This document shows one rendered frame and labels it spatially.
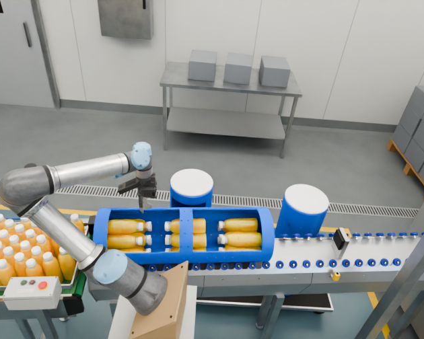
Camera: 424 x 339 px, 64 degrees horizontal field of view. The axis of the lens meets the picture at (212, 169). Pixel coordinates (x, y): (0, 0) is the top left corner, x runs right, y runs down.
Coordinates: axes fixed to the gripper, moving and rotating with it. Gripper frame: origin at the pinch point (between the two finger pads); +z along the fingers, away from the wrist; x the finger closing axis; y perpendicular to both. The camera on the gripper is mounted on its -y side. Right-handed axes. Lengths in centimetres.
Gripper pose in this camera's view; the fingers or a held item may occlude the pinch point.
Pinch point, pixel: (141, 206)
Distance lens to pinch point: 167.2
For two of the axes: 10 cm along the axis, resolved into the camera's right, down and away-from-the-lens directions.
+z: -0.7, 7.9, 6.0
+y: 9.9, 0.0, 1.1
